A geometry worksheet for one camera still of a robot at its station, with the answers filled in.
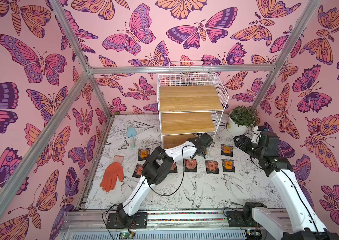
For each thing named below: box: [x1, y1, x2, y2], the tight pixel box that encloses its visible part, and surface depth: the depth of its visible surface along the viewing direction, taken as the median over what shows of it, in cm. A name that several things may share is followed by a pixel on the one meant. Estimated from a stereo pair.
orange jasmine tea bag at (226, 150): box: [220, 144, 233, 157], surface depth 101 cm
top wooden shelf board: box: [159, 85, 223, 112], surface depth 72 cm
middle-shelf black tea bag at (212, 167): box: [205, 160, 220, 174], surface depth 94 cm
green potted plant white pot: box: [226, 105, 258, 136], surface depth 96 cm
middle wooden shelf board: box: [161, 112, 216, 135], surface depth 84 cm
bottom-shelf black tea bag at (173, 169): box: [168, 162, 178, 173], surface depth 93 cm
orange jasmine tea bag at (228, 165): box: [221, 159, 236, 173], surface depth 94 cm
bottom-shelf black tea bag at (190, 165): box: [184, 158, 198, 173], surface depth 94 cm
